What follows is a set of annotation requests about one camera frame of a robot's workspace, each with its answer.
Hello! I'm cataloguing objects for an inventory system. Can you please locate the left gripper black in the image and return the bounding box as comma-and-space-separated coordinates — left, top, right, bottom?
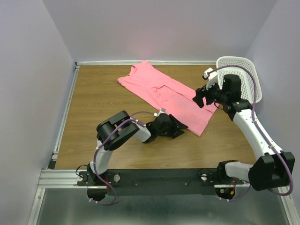
156, 114, 188, 139

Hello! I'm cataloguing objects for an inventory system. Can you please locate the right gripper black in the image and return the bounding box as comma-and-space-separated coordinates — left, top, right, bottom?
191, 78, 227, 108

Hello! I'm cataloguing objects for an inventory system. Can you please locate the white perforated plastic basket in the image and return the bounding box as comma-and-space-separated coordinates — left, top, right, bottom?
216, 56, 263, 104

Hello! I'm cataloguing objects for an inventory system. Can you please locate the pink t shirt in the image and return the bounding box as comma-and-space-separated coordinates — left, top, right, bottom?
117, 61, 217, 136

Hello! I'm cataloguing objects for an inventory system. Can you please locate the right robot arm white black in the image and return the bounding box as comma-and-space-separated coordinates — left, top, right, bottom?
193, 72, 295, 195

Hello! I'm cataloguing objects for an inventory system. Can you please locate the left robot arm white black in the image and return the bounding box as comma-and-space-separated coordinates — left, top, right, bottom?
87, 109, 188, 185

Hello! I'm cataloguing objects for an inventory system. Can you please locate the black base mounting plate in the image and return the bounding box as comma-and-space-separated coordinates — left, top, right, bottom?
77, 168, 243, 201

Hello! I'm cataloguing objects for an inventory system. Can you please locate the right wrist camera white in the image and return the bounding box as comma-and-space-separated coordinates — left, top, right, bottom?
202, 68, 218, 90

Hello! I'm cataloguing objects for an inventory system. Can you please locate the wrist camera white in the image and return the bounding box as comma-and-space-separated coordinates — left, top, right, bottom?
202, 68, 218, 90
153, 108, 166, 117

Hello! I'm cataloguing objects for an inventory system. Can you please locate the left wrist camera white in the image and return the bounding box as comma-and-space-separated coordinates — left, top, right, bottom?
153, 108, 166, 117

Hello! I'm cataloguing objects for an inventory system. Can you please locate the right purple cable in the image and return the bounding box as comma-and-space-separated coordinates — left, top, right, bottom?
203, 65, 294, 202

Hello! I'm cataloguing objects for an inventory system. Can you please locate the purple cable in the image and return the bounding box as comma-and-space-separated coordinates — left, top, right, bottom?
92, 110, 158, 206
203, 65, 294, 202

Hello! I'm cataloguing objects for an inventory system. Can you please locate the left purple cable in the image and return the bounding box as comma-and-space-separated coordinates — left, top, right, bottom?
92, 110, 158, 206

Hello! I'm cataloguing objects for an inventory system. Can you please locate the aluminium front rail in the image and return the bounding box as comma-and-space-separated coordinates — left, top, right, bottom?
37, 166, 291, 188

